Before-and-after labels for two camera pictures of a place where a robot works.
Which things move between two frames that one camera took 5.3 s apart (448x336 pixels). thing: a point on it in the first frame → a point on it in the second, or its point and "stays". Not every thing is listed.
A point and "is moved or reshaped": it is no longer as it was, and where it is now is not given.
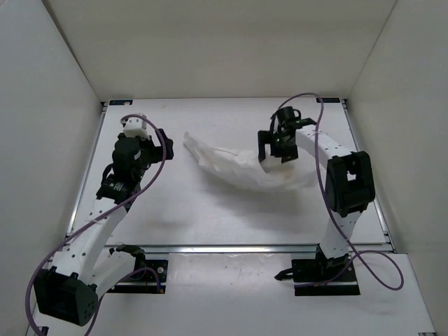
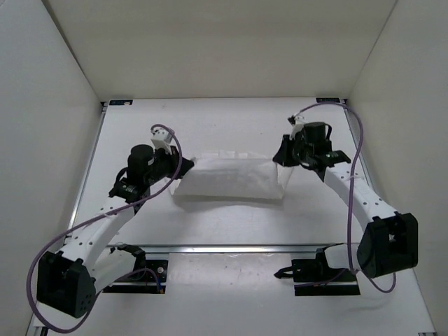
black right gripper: [266, 137] → [283, 157]
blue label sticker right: [328, 100] stays
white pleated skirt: [242, 169] is moved or reshaped
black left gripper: [169, 143] → [175, 158]
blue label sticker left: [120, 102] stays
